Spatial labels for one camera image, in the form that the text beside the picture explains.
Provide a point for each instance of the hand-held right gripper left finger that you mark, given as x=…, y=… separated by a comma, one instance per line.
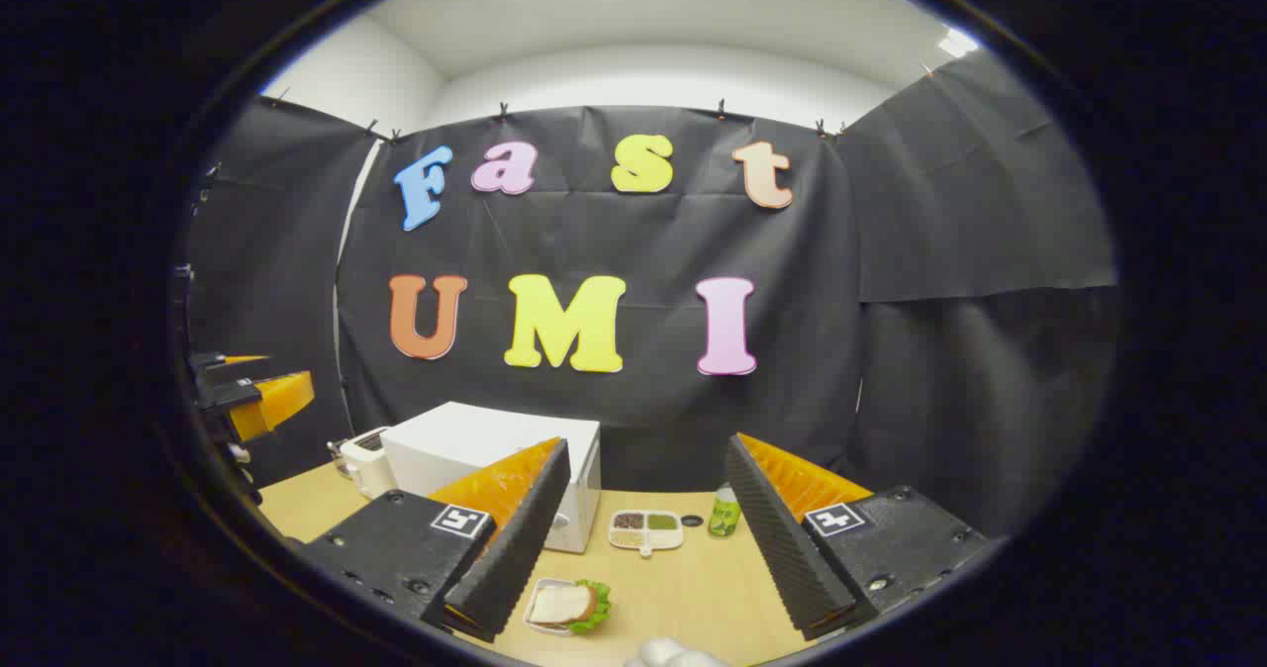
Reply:
x=515, y=558

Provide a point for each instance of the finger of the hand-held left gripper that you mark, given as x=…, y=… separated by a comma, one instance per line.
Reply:
x=272, y=402
x=213, y=367

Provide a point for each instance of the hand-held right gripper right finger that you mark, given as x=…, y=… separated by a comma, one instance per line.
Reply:
x=782, y=548

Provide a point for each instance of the sandwich with lettuce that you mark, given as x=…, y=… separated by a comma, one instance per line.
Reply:
x=559, y=605

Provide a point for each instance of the white microwave oven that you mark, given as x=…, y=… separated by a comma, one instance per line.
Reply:
x=465, y=439

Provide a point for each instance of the white rectangular dish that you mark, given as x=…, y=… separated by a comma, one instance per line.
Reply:
x=530, y=616

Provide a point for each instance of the green label bottle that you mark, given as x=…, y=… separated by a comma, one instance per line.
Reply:
x=725, y=517

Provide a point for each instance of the white toaster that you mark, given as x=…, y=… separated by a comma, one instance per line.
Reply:
x=371, y=469

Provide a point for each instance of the white divided condiment dish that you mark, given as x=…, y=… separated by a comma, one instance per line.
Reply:
x=645, y=538

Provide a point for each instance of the black backdrop cloth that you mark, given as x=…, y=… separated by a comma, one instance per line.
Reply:
x=643, y=241

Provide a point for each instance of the ceiling light panel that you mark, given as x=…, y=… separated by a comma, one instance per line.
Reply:
x=957, y=44

